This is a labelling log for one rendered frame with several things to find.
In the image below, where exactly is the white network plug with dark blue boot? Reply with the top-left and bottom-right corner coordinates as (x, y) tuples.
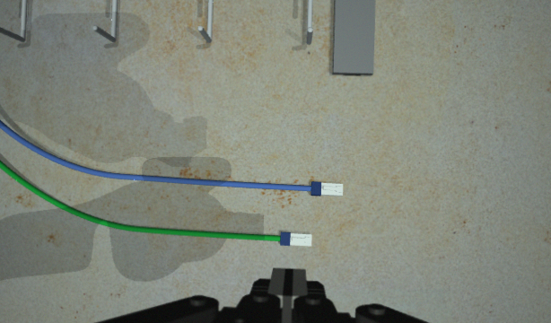
(280, 231), (312, 246)

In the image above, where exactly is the black network patch panel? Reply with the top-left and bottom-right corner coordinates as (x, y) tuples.
(0, 0), (375, 75)

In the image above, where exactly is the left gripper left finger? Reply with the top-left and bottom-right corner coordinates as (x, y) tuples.
(96, 268), (289, 323)

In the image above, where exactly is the green cable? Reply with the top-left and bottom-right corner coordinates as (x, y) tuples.
(0, 161), (281, 241)

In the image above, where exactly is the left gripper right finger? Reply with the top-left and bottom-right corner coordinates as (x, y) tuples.
(286, 268), (429, 323)

